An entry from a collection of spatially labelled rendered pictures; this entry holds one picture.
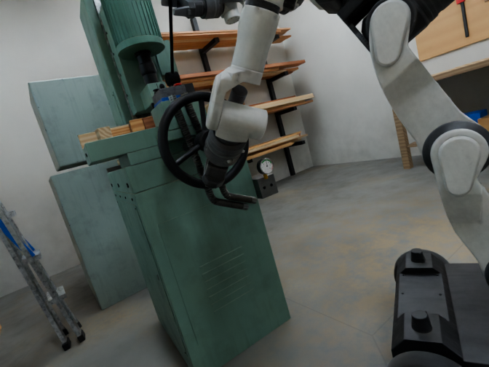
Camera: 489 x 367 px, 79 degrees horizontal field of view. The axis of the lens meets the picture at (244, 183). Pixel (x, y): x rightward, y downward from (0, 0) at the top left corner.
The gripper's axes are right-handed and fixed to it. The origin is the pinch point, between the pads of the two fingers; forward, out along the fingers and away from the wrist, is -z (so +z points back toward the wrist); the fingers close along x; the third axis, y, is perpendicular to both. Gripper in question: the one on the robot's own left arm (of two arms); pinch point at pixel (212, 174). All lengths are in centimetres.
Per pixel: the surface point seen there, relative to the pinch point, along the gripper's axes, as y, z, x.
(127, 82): 38, -23, 46
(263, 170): -20.5, -19.9, 20.4
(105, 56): 51, -24, 58
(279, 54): -81, -204, 379
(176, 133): 13.0, -6.6, 15.3
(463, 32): -213, -38, 259
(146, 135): 22.4, -13.6, 16.5
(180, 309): -3, -44, -29
